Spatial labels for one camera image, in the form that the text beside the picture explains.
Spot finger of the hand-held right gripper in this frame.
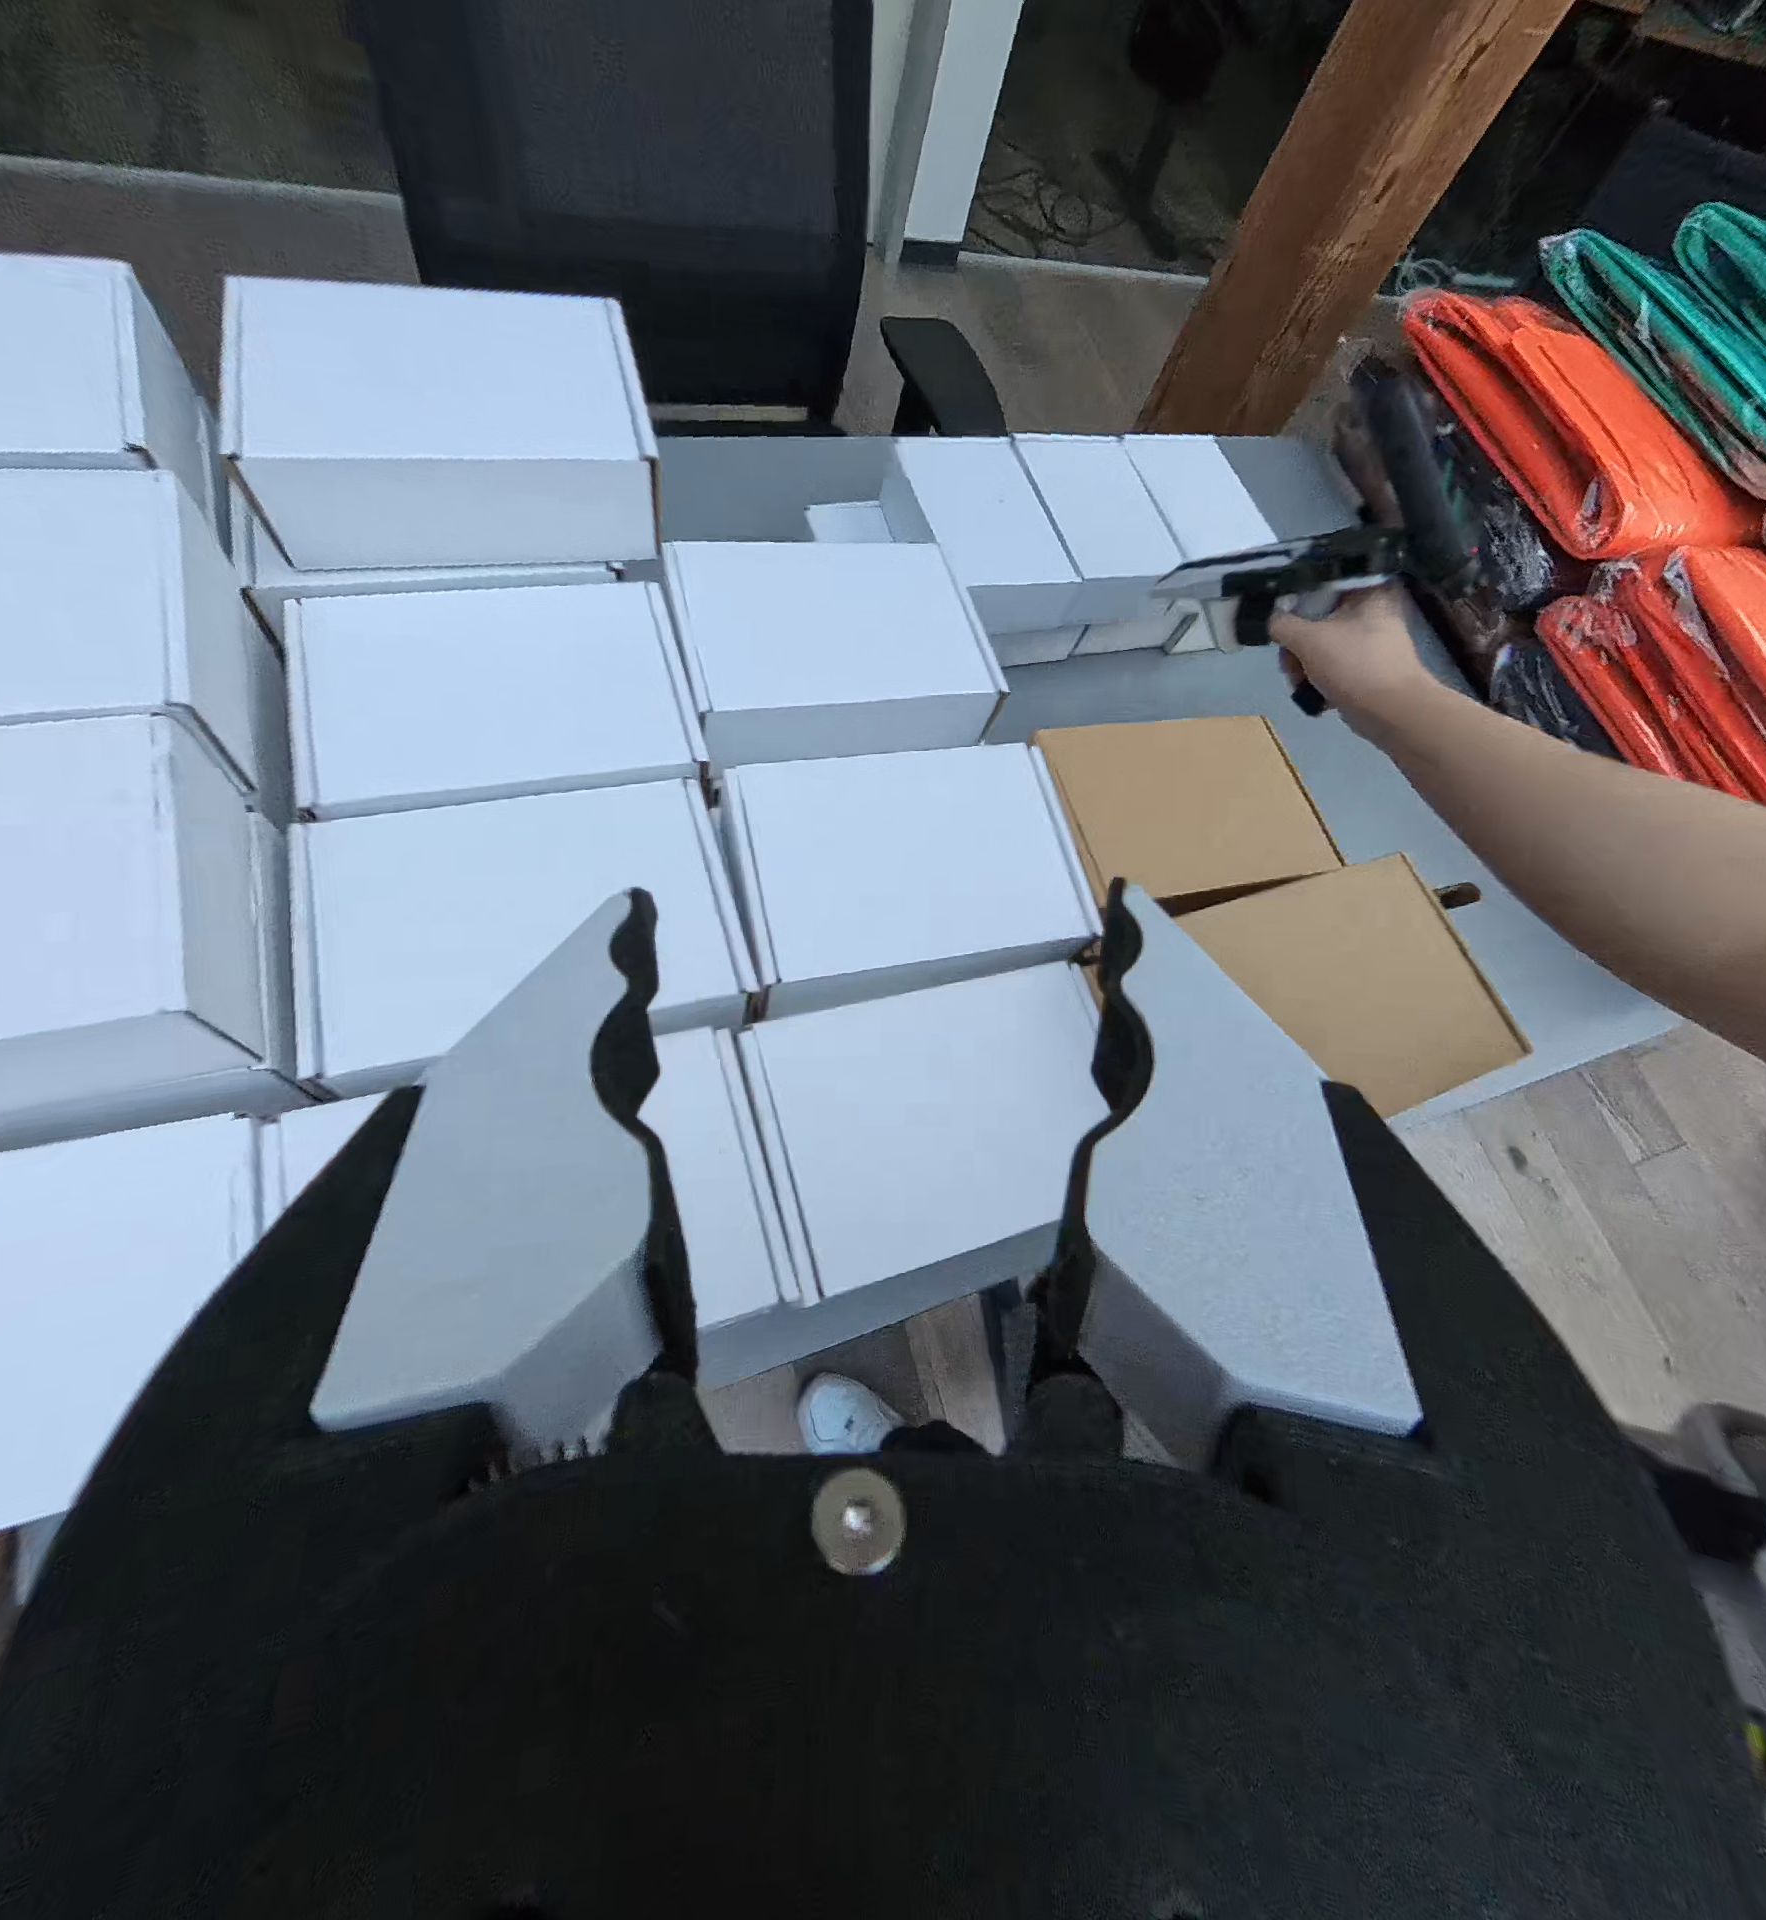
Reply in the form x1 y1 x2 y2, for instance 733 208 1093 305
1152 543 1294 610

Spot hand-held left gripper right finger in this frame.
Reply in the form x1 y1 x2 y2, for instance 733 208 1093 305
1029 877 1428 1467

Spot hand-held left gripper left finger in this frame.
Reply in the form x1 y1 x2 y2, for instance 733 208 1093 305
309 888 705 1467

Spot pile of small white boxes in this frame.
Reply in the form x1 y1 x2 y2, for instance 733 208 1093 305
805 432 1292 668

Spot stack of white cardboard boxes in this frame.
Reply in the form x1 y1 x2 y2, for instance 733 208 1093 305
0 246 1110 1562

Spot person's right forearm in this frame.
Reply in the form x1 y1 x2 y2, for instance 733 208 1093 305
1356 666 1766 1100

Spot grey desk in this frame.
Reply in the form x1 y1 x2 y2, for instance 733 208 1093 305
656 432 1684 1397

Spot person's right hand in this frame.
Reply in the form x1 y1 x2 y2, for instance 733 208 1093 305
1265 581 1443 748

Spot orange bag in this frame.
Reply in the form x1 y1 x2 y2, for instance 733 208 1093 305
1402 290 1766 560
1536 543 1766 827

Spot stack of brown cardboard boxes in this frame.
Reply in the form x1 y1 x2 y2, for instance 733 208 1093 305
1034 716 1534 1123

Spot wooden beam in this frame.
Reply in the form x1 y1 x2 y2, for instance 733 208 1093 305
1137 0 1580 437

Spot white shoe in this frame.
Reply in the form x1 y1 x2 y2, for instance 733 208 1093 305
798 1369 911 1460

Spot wooden shelf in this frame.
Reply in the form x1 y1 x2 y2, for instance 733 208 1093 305
1634 0 1766 83

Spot black office chair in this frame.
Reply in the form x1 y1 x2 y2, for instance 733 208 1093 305
344 0 1014 439

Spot floor cables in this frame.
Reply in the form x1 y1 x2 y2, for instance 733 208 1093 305
966 142 1125 257

